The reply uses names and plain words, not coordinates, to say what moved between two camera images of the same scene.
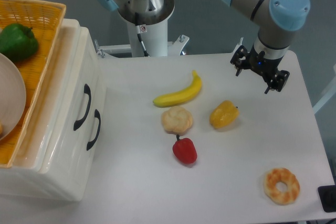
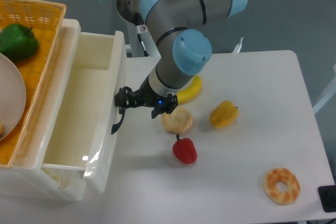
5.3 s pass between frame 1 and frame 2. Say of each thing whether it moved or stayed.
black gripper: moved
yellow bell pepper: stayed
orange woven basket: stayed
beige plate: stayed
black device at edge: stayed
